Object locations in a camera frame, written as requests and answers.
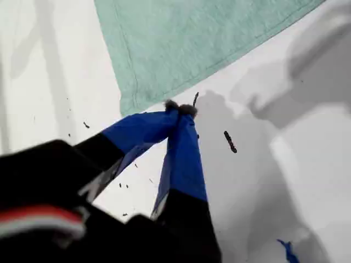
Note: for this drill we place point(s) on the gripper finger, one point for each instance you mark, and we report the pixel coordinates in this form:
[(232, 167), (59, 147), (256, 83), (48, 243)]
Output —
[(186, 170), (137, 128)]

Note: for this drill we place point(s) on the pale green t-shirt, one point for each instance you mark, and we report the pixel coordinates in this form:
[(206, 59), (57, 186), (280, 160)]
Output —
[(178, 41)]

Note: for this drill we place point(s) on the black rubber shred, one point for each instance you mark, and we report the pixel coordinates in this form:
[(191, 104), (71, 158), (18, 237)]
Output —
[(195, 100), (229, 141)]

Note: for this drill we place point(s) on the blue tape scrap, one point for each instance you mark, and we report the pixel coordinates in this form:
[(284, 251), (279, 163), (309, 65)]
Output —
[(289, 253)]

